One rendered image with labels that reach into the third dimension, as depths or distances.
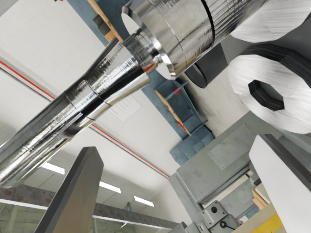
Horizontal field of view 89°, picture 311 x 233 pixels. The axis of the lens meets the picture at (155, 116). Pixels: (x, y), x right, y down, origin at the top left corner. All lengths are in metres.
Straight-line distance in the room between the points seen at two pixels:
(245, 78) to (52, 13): 4.20
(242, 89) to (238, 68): 0.03
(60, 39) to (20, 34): 0.69
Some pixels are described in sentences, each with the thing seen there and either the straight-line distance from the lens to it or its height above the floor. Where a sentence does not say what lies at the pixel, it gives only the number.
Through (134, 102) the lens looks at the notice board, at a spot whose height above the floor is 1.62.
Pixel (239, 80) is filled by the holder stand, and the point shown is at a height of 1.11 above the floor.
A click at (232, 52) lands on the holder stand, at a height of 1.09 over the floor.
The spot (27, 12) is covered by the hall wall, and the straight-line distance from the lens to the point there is 4.34.
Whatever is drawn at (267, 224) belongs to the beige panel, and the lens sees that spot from 1.39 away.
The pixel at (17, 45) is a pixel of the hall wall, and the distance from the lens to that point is 4.48.
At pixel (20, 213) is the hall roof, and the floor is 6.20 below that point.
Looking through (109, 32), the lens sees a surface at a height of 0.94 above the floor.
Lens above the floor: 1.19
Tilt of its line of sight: 2 degrees up
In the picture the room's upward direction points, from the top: 130 degrees counter-clockwise
